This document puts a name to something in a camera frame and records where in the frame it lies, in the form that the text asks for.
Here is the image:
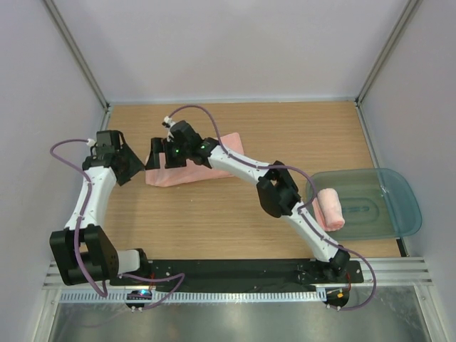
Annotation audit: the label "white slotted cable duct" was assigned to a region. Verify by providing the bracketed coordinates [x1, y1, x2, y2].
[59, 289, 326, 304]

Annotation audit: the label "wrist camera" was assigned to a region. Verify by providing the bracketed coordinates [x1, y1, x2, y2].
[162, 116, 176, 141]
[86, 138, 96, 147]

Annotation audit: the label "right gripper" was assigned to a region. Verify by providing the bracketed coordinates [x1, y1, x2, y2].
[146, 138, 191, 170]

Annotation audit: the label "clear blue plastic tray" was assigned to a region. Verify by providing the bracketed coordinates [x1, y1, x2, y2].
[311, 168, 422, 242]

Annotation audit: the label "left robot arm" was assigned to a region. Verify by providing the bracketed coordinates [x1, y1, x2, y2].
[49, 130, 151, 296]

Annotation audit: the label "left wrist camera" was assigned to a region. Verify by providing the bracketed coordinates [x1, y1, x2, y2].
[86, 138, 96, 147]

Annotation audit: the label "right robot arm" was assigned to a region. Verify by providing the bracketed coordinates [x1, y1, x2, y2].
[145, 119, 350, 282]

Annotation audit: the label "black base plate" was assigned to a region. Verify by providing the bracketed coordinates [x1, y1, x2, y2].
[121, 259, 364, 286]

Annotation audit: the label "pink bunny towel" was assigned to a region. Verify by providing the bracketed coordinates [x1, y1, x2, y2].
[312, 188, 345, 232]

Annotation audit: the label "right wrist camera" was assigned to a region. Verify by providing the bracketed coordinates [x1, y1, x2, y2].
[162, 116, 176, 141]

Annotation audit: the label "plain pink towel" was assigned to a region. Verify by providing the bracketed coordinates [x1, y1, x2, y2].
[145, 138, 232, 187]

